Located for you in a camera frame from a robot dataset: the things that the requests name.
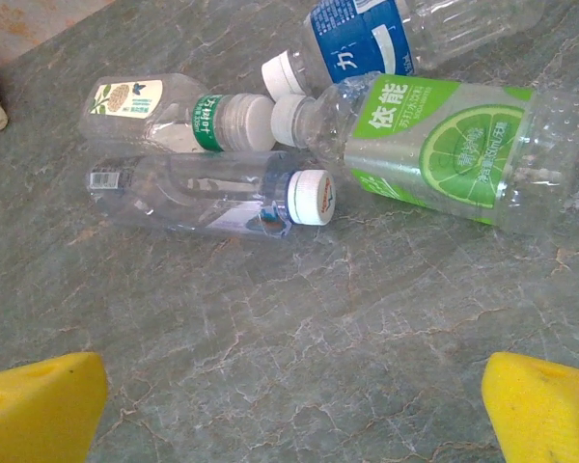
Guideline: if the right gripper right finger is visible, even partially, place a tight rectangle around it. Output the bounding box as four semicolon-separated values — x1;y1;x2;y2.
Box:
481;351;579;463

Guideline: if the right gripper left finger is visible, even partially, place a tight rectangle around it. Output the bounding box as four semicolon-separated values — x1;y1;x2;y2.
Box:
0;351;108;463

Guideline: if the slim clear bottle white cap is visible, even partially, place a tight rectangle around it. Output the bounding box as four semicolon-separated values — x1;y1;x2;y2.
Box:
85;150;337;242

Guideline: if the clear bottle green lime label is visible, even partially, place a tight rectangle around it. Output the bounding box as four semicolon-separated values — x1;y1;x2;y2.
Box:
271;71;579;237

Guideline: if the clear bottle blue label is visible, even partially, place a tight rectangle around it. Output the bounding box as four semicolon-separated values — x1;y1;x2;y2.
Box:
262;0;544;100

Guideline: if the clear bottle beige label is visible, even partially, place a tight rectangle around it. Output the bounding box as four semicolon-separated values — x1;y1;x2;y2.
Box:
78;72;276;154

